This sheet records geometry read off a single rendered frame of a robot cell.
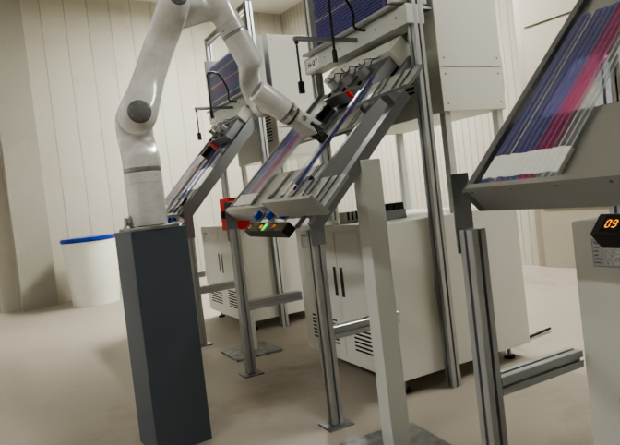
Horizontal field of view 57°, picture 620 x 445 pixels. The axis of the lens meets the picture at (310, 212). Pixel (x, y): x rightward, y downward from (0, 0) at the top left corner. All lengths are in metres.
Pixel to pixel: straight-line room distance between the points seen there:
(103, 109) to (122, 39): 0.77
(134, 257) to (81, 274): 3.57
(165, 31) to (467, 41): 1.12
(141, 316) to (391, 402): 0.79
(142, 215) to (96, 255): 3.48
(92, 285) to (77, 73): 2.16
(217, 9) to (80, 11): 4.47
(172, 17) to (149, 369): 1.10
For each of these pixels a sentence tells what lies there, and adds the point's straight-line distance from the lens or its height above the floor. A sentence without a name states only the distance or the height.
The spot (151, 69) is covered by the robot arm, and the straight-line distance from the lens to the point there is 1.95.
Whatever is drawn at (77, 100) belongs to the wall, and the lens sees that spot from 6.21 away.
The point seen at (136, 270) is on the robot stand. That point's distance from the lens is 1.84.
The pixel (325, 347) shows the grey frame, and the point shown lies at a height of 0.26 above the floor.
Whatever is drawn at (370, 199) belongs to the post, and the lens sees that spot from 1.60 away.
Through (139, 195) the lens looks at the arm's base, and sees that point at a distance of 1.89.
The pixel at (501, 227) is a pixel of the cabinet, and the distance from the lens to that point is 2.38.
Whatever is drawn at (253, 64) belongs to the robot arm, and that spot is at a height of 1.22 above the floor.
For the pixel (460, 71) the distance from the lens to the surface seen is 2.31.
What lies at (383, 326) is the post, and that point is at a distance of 1.64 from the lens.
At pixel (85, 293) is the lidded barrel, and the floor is 0.12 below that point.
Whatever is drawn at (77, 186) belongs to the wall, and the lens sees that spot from 6.09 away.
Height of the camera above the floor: 0.75
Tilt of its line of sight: 2 degrees down
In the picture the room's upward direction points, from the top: 7 degrees counter-clockwise
